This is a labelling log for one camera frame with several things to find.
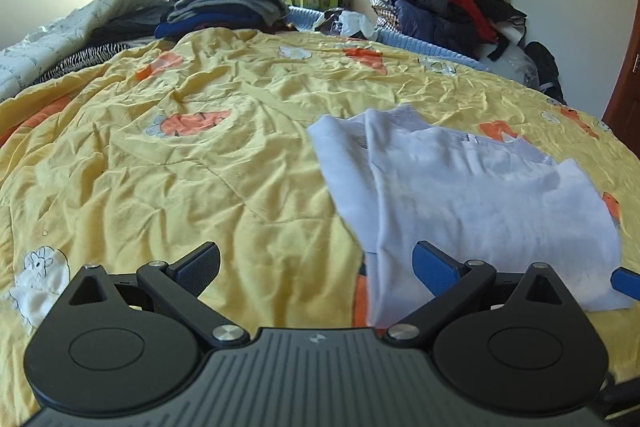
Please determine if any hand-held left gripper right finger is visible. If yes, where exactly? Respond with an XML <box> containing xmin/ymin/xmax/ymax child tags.
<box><xmin>384</xmin><ymin>241</ymin><xmax>568</xmax><ymax>349</ymax></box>

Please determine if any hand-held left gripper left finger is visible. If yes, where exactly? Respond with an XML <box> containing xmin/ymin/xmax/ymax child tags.
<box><xmin>67</xmin><ymin>241</ymin><xmax>251</xmax><ymax>349</ymax></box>

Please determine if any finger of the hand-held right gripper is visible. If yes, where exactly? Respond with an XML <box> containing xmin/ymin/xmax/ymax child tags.
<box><xmin>611</xmin><ymin>267</ymin><xmax>640</xmax><ymax>296</ymax></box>

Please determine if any white lace-trimmed top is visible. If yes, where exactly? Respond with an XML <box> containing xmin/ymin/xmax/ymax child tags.
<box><xmin>306</xmin><ymin>104</ymin><xmax>637</xmax><ymax>331</ymax></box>

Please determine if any stack of folded dark clothes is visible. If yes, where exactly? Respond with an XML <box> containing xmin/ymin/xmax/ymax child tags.
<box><xmin>154</xmin><ymin>0</ymin><xmax>292</xmax><ymax>40</ymax></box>

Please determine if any yellow printed quilt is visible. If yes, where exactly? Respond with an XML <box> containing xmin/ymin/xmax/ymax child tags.
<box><xmin>0</xmin><ymin>27</ymin><xmax>640</xmax><ymax>414</ymax></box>

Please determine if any brown wooden door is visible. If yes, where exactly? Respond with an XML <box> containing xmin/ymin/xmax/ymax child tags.
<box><xmin>601</xmin><ymin>21</ymin><xmax>640</xmax><ymax>138</ymax></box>

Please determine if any black bag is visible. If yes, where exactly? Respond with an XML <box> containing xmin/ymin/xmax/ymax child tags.
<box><xmin>524</xmin><ymin>41</ymin><xmax>567</xmax><ymax>102</ymax></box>

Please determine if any zebra striped cloth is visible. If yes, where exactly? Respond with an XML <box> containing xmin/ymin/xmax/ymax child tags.
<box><xmin>37</xmin><ymin>42</ymin><xmax>130</xmax><ymax>84</ymax></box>

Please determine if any navy jacket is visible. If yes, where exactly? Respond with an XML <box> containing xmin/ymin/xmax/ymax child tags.
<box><xmin>390</xmin><ymin>0</ymin><xmax>485</xmax><ymax>58</ymax></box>

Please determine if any black cloth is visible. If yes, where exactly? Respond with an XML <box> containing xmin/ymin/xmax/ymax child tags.
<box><xmin>89</xmin><ymin>4</ymin><xmax>175</xmax><ymax>46</ymax></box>

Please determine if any white plastic bag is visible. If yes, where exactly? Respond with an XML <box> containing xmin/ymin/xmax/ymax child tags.
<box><xmin>312</xmin><ymin>7</ymin><xmax>379</xmax><ymax>41</ymax></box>

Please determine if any white quilted blanket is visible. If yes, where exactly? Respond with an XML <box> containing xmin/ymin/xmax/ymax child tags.
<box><xmin>0</xmin><ymin>0</ymin><xmax>172</xmax><ymax>104</ymax></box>

